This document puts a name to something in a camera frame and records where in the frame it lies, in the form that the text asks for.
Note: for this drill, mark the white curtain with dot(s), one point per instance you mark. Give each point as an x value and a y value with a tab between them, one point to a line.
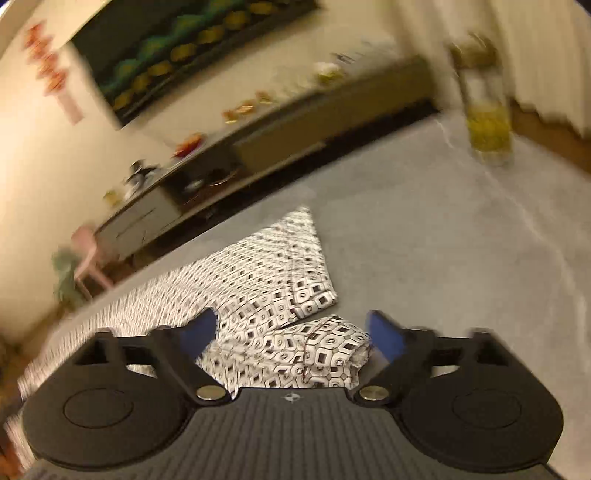
545	60

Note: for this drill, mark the green plastic chair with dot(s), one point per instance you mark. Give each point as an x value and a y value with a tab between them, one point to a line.
69	281

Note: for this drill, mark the dark kettle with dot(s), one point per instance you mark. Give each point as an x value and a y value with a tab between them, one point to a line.
137	177

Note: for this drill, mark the plate of red fruit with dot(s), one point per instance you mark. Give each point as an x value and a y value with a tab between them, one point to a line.
189	144

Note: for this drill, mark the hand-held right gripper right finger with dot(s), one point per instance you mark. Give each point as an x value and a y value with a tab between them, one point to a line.
383	334

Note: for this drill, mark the long low sideboard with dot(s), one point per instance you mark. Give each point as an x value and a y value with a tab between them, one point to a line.
286	147

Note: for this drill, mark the dark green and yellow painting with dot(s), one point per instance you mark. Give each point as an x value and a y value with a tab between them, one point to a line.
194	50

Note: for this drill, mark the glass vase with yellow flowers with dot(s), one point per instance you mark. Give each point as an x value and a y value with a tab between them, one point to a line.
489	124

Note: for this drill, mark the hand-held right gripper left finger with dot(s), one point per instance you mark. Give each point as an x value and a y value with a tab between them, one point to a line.
201	330

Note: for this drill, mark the pink plastic chair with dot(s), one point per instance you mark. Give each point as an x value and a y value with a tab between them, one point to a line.
94	258

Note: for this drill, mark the red wall decoration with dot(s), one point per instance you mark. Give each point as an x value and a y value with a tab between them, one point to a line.
53	69

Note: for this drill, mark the black and white patterned cloth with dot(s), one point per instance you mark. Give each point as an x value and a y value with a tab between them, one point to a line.
258	286

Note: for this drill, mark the golden ornaments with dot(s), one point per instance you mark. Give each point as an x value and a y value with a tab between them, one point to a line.
244	108

